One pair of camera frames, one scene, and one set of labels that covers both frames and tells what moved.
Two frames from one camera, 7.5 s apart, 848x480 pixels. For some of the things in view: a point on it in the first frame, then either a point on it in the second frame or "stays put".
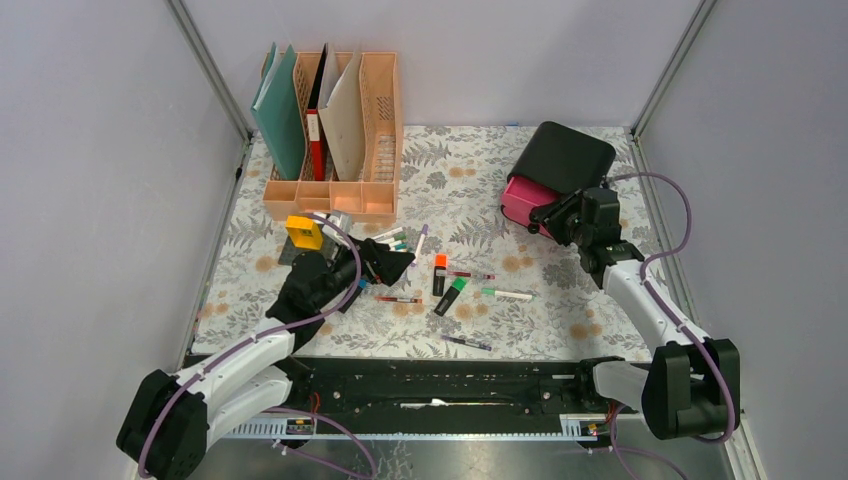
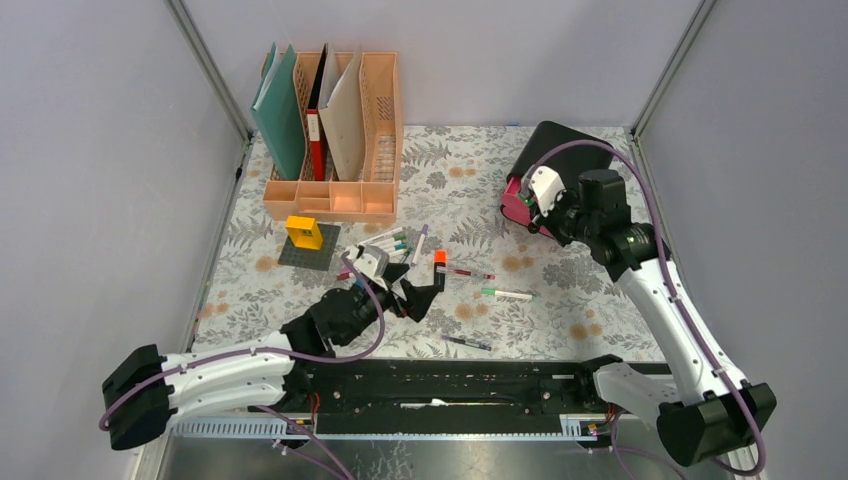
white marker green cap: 397,241 stays put
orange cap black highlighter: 440,266 stays put
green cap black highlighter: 449,299 to 528,202
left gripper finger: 370,250 to 394,270
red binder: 316,124 stays put
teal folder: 279,112 stays put
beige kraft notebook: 342,114 stays put
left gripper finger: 389,265 to 420,299
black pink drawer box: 555,163 stays put
